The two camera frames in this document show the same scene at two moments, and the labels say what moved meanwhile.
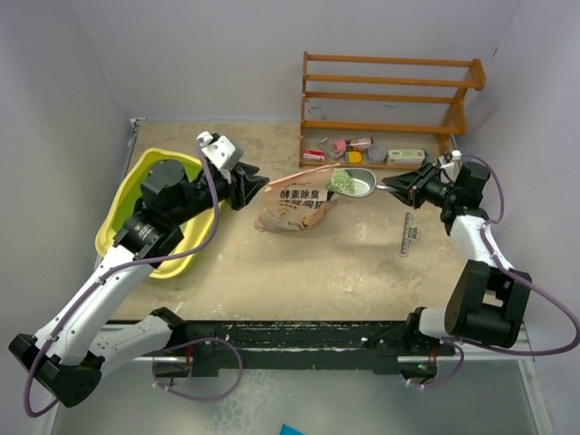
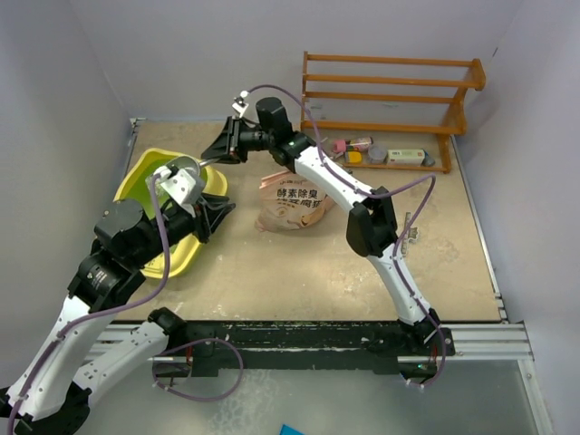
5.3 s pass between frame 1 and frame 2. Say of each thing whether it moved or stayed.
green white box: stayed
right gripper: moved
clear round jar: stayed
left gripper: moved
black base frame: stayed
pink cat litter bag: stayed
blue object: stayed
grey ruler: stayed
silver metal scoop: moved
